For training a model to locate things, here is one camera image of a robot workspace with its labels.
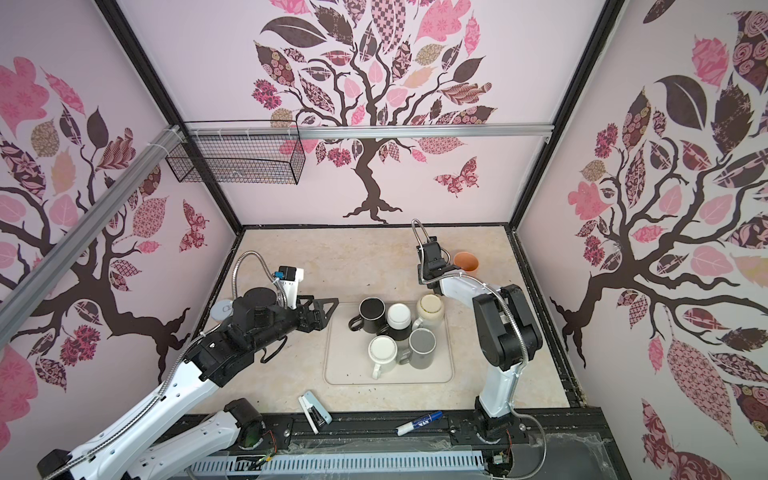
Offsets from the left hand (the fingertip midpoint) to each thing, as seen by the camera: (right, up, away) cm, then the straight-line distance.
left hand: (327, 305), depth 71 cm
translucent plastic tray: (+3, -19, +14) cm, 24 cm away
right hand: (+31, +9, +27) cm, 42 cm away
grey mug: (+24, -12, +6) cm, 27 cm away
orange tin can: (-37, -5, +19) cm, 42 cm away
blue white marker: (+26, -30, +4) cm, 40 cm away
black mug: (+10, -5, +14) cm, 18 cm away
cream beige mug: (+27, -4, +14) cm, 31 cm away
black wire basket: (-47, +52, +50) cm, 86 cm away
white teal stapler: (-4, -29, +4) cm, 29 cm away
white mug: (+13, -14, +9) cm, 21 cm away
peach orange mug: (+42, +10, +32) cm, 54 cm away
